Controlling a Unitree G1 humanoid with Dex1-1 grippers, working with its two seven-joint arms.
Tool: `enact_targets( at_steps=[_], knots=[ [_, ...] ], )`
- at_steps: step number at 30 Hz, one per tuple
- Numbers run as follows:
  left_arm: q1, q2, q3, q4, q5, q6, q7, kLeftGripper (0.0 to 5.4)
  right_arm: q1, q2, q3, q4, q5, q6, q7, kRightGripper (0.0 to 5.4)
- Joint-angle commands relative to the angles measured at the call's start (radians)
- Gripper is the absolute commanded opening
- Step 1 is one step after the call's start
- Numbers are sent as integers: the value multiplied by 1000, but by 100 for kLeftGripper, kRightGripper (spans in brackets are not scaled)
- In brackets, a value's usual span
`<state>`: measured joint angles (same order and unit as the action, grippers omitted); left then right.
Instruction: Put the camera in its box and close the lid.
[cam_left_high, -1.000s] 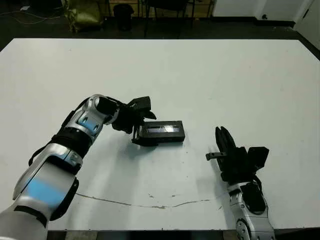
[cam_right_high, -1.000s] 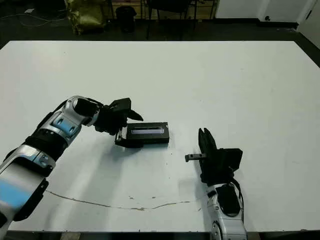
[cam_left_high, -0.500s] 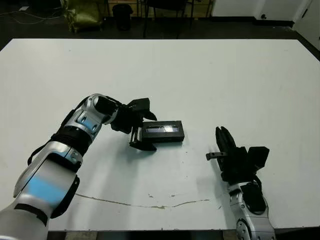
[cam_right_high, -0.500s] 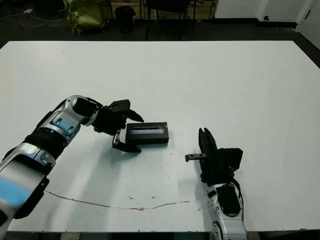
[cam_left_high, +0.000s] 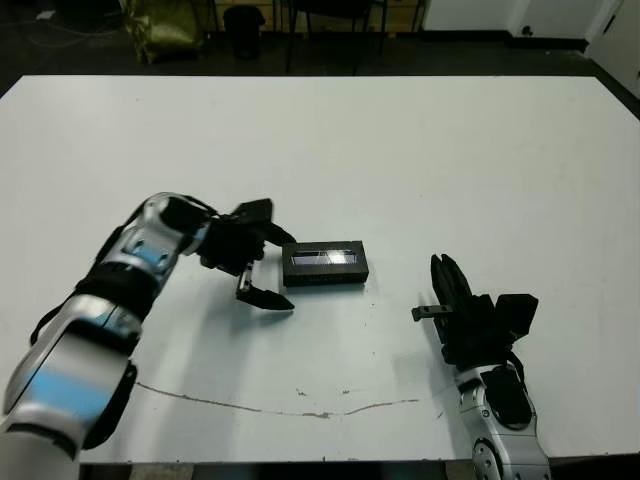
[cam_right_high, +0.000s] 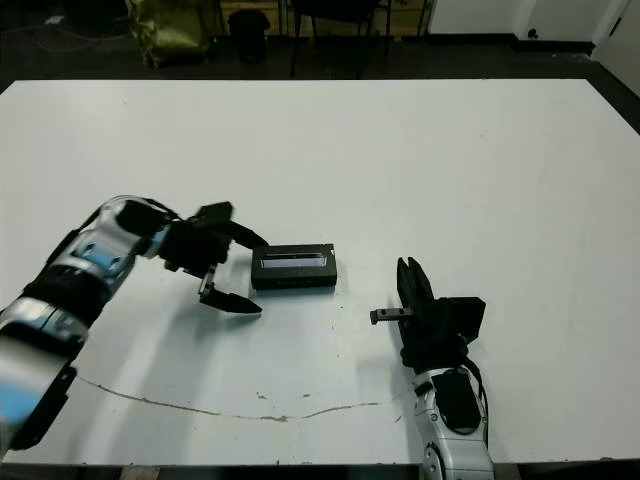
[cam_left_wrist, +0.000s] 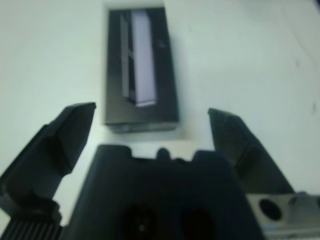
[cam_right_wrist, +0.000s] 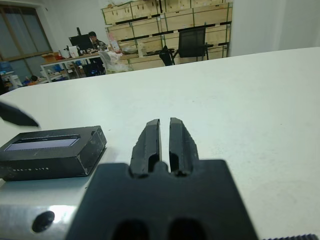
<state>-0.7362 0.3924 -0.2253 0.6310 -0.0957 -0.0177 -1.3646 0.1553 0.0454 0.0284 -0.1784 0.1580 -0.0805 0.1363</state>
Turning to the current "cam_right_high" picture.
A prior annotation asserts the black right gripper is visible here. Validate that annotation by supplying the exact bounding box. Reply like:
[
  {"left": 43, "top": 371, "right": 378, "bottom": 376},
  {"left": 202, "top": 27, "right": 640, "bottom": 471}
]
[{"left": 370, "top": 255, "right": 487, "bottom": 375}]

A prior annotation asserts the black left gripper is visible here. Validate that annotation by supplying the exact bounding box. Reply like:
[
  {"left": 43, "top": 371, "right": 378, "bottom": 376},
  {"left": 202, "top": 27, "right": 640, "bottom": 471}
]
[{"left": 161, "top": 216, "right": 271, "bottom": 316}]

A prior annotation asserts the black printed box lid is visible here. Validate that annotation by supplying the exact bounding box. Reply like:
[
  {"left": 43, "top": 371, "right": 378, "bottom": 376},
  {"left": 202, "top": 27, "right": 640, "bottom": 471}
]
[{"left": 249, "top": 241, "right": 339, "bottom": 292}]

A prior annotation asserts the black trash bin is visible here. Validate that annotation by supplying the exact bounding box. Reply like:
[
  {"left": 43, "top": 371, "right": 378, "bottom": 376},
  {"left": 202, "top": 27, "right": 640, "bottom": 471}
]
[{"left": 228, "top": 10, "right": 272, "bottom": 65}]

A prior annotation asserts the yellow-green sack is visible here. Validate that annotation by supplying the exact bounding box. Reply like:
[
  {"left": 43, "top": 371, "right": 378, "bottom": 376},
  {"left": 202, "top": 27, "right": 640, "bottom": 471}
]
[{"left": 126, "top": 0, "right": 211, "bottom": 70}]

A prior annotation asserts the black chair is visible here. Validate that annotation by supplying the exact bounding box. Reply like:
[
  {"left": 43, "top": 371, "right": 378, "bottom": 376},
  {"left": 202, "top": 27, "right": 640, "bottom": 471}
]
[{"left": 288, "top": 0, "right": 395, "bottom": 80}]

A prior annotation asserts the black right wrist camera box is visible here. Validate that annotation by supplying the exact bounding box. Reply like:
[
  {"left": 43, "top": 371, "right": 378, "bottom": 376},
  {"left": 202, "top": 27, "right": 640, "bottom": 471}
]
[{"left": 439, "top": 295, "right": 488, "bottom": 345}]

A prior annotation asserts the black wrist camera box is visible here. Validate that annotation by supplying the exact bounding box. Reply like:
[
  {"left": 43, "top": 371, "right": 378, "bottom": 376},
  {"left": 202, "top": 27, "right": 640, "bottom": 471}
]
[
  {"left": 439, "top": 295, "right": 488, "bottom": 345},
  {"left": 191, "top": 200, "right": 237, "bottom": 228}
]

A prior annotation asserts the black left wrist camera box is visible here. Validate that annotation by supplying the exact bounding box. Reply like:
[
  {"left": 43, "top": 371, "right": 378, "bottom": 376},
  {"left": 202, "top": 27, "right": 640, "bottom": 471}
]
[{"left": 191, "top": 200, "right": 237, "bottom": 228}]

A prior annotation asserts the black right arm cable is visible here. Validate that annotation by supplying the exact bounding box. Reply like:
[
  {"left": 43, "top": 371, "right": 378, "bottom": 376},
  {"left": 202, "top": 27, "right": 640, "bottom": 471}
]
[{"left": 461, "top": 356, "right": 490, "bottom": 432}]

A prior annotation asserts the thin white floor cable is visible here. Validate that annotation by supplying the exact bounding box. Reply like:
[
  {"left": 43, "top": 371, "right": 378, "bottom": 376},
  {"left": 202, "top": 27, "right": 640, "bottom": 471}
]
[{"left": 0, "top": 20, "right": 132, "bottom": 55}]

